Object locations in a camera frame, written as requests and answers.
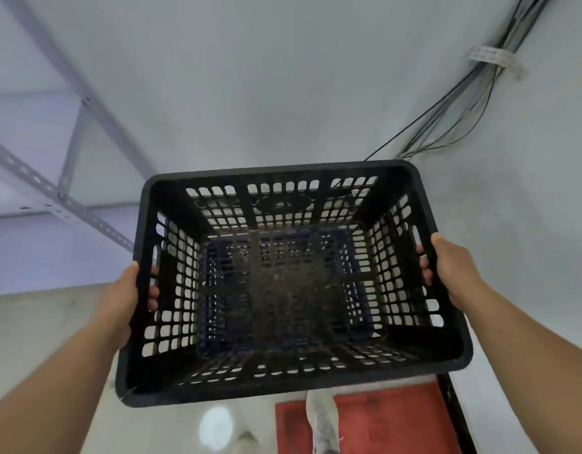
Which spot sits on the person's right hand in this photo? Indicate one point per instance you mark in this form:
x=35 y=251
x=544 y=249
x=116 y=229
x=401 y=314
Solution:
x=456 y=274

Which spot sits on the person's left hand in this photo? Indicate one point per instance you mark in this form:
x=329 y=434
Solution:
x=118 y=307

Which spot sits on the person's right thumb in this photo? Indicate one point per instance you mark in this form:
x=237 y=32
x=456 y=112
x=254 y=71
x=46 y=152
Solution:
x=441 y=252

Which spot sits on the person's left thumb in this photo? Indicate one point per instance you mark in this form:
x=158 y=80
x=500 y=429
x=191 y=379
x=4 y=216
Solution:
x=131 y=278

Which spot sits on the black plastic perforated crate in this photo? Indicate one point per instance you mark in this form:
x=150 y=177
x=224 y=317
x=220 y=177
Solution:
x=291 y=368

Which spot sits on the person's left forearm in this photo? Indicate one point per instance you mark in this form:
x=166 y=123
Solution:
x=49 y=397

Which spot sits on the person's right forearm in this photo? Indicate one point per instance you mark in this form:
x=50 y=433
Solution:
x=532 y=359

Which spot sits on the grey metal shelf rack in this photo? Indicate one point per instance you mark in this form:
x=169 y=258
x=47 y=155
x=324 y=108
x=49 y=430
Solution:
x=68 y=184

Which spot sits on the red floor mat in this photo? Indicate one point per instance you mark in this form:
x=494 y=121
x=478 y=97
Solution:
x=390 y=420

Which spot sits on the person's white right shoe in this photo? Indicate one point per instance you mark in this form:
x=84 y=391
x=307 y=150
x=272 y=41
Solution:
x=323 y=420

